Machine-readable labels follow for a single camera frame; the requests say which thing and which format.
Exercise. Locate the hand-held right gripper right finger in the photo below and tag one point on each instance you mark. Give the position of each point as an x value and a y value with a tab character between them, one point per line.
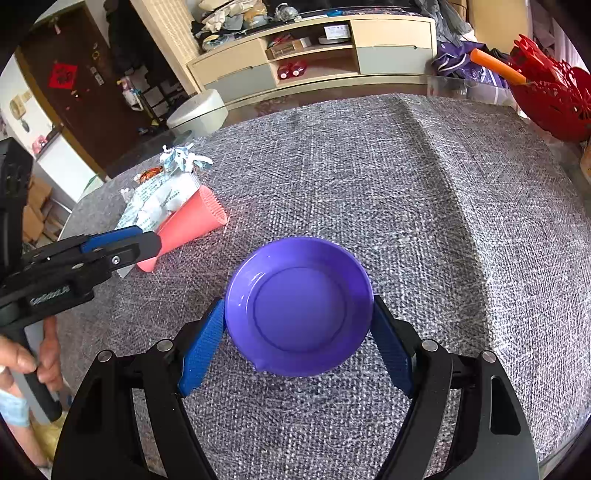
392	350

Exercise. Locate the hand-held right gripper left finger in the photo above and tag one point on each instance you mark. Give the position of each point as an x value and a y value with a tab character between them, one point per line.
203	350

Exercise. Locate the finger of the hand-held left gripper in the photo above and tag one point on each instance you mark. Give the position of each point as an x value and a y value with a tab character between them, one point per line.
138	254
111	240

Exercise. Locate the pink ribbed cone cup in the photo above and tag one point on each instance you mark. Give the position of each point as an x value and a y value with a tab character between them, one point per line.
187	226

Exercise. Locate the purple plastic bowl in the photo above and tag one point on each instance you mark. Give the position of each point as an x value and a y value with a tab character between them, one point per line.
300	309

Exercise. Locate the person's left hand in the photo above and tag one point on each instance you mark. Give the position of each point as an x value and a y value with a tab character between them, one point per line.
48	357

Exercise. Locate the white printed wrapper packet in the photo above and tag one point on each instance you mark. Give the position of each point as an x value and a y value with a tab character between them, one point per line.
161	198

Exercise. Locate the orange brown candy wrapper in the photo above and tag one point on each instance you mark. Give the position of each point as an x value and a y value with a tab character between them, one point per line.
148	174

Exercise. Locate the white cabinet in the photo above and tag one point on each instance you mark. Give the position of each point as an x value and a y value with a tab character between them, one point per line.
64	170

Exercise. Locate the crumpled blue white wrapper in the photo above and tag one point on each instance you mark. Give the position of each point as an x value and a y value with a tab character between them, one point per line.
182	159

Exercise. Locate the person's light blue clothing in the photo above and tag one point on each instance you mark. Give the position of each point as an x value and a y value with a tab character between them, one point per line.
13	406

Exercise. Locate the pink toy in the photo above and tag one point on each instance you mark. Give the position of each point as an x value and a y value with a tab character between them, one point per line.
40	145

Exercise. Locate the brown wooden door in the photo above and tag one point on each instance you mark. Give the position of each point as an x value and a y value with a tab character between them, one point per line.
78	124

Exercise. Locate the white tote bag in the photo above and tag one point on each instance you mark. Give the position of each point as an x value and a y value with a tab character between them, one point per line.
130	94

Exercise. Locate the white round stool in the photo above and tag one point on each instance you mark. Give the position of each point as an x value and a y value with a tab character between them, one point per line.
196	113

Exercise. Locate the grey woven table mat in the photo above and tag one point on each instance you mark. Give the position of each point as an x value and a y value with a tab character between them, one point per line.
369	184

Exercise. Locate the red diamond door decoration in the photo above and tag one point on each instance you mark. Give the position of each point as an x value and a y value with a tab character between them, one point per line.
63	76

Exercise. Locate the black hanging coats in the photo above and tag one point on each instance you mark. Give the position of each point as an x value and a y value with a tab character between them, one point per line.
127	41

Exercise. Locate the beige television cabinet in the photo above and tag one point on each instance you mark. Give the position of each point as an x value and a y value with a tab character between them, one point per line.
231	69

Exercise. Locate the red bottles pair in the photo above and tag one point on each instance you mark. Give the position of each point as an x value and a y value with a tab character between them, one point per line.
291	70

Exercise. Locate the pile of clothes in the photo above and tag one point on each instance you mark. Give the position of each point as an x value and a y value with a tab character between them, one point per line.
228	21

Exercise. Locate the white small device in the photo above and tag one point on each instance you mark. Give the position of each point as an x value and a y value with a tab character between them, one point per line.
336	32

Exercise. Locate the red openwork basket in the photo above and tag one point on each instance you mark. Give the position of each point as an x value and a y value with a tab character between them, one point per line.
554	101

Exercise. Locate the purple bag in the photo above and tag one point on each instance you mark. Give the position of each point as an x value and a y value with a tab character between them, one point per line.
461	60

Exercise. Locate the orange tube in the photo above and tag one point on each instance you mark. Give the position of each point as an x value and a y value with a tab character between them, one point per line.
496	64

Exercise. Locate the grey garment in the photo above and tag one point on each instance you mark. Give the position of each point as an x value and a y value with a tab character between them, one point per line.
438	21

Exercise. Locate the beige wall intercom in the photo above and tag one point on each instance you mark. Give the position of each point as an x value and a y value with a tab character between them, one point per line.
19	108

